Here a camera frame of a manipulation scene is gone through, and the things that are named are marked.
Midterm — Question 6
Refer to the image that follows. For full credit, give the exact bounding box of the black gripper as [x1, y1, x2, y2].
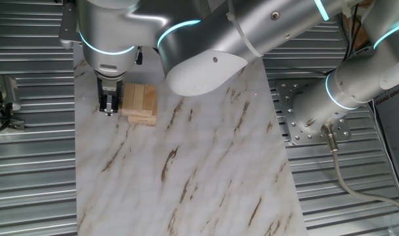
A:
[96, 77, 124, 117]

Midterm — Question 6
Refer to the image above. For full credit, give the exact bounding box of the grey clamp device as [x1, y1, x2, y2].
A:
[0, 91, 26, 132]

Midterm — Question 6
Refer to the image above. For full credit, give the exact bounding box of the white marble pattern mat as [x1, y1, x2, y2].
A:
[73, 42, 308, 236]

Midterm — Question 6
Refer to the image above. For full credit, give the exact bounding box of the brown wooden board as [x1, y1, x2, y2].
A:
[342, 0, 373, 50]

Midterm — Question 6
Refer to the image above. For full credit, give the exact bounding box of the white paper with red text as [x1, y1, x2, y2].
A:
[373, 81, 399, 197]

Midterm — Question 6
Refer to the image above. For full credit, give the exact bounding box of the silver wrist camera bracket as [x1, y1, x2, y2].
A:
[58, 0, 84, 50]

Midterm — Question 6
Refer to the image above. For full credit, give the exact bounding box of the silver depth camera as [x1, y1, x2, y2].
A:
[0, 75, 22, 112]

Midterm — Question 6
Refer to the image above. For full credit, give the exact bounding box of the white cable tie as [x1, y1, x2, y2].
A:
[225, 0, 264, 58]

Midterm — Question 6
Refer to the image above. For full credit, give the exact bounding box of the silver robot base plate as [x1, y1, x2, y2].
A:
[276, 80, 353, 146]

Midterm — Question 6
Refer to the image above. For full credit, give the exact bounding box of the grey cable with metal connector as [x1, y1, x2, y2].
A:
[320, 123, 399, 214]

